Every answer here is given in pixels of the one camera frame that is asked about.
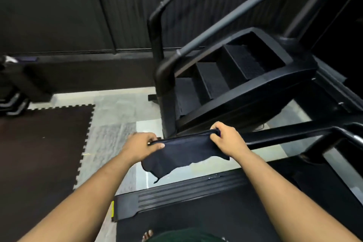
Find person's left hand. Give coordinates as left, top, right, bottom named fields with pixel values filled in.
left=120, top=132, right=165, bottom=163

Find person's right hand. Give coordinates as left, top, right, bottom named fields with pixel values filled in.
left=210, top=121, right=251, bottom=159

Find dark navy cloth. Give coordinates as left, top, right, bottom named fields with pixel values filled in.
left=141, top=129, right=230, bottom=184

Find person's right forearm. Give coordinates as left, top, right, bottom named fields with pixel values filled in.
left=231, top=148, right=362, bottom=242

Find person's left forearm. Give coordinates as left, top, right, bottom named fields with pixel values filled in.
left=18, top=151, right=142, bottom=242

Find black stair climber machine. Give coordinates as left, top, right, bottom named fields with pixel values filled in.
left=147, top=0, right=363, bottom=149

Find black treadmill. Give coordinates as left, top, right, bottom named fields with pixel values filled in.
left=111, top=114, right=363, bottom=242

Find person's green shorts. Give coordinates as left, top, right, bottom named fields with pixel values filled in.
left=147, top=228, right=227, bottom=242

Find dark interlocking floor mat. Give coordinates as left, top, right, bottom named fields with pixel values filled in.
left=0, top=104, right=96, bottom=242

